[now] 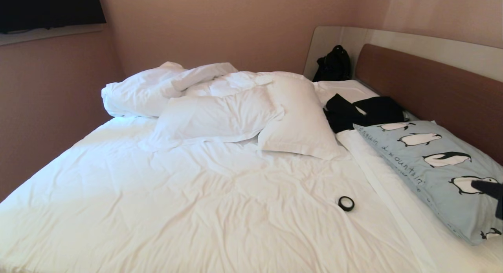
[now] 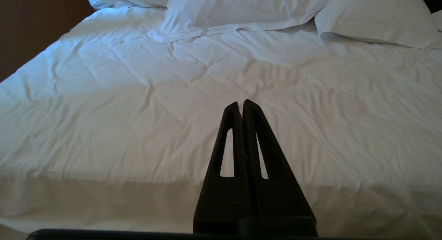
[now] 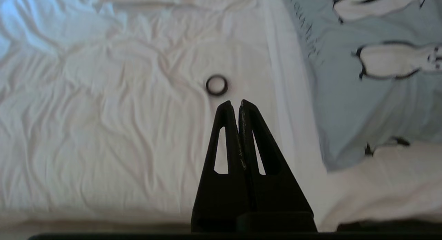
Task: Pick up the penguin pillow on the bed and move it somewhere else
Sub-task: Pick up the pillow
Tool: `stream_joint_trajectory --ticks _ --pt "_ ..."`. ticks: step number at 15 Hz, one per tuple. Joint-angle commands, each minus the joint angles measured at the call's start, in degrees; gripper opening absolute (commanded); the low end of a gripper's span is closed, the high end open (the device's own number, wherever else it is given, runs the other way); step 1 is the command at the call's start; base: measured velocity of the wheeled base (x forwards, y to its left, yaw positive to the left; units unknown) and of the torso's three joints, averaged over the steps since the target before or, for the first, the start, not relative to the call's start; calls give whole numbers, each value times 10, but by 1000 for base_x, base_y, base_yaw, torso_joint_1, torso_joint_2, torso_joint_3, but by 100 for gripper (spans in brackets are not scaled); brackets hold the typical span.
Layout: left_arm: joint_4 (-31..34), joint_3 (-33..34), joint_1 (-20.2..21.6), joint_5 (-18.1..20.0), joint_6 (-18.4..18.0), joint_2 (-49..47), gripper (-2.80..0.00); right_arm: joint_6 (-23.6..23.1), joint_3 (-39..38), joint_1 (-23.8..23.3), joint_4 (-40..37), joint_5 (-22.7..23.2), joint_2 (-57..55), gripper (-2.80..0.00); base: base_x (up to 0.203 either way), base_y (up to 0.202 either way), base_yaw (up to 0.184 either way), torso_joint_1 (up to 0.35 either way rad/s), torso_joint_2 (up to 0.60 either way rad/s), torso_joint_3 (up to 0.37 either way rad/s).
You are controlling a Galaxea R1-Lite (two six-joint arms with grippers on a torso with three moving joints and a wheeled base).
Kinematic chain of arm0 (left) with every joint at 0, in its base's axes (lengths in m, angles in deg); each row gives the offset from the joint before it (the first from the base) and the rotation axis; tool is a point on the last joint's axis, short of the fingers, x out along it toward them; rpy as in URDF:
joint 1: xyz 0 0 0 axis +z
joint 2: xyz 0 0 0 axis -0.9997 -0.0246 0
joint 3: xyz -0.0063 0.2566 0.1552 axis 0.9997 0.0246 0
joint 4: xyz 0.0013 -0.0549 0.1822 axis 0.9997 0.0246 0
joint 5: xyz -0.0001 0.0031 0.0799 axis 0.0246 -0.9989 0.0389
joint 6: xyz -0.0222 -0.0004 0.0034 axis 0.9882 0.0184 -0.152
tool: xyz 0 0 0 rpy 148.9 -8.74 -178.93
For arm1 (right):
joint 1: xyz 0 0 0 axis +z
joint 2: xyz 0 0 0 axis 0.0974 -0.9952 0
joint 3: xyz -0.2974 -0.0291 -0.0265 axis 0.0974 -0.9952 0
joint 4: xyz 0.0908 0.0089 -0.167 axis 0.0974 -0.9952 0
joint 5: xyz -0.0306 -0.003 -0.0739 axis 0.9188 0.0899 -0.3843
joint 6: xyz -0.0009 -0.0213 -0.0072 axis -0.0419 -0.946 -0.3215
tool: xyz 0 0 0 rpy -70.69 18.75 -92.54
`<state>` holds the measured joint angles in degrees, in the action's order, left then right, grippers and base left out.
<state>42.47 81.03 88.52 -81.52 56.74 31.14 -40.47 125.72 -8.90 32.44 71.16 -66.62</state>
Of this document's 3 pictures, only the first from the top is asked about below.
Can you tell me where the black garment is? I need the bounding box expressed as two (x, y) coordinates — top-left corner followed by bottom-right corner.
(323, 93), (406, 134)

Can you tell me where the brown wooden headboard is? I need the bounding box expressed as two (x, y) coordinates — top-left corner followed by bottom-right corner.
(354, 44), (503, 166)

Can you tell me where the white bed sheet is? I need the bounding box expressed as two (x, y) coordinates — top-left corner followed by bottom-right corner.
(314, 79), (503, 273)

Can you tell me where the light blue penguin pillow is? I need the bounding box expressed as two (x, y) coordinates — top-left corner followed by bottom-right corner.
(353, 120), (503, 246)

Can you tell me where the plump white pillow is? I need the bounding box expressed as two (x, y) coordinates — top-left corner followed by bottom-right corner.
(257, 74), (343, 161)

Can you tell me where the pale wall ledge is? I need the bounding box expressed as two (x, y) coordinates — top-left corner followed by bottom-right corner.
(0, 23), (105, 47)

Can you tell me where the flat white pillow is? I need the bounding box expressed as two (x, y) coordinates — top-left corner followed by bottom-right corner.
(139, 84), (285, 152)

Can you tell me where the crumpled white duvet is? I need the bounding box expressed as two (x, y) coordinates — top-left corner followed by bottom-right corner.
(101, 61), (239, 119)

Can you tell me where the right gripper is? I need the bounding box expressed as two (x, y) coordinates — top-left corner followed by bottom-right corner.
(471, 180), (503, 221)

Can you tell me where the black wall screen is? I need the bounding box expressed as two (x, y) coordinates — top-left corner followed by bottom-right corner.
(0, 0), (107, 34)

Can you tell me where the black backpack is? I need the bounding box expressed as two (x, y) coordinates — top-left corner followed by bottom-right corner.
(312, 45), (352, 82)

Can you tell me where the white headboard panel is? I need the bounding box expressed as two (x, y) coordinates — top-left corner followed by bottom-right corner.
(302, 26), (503, 83)

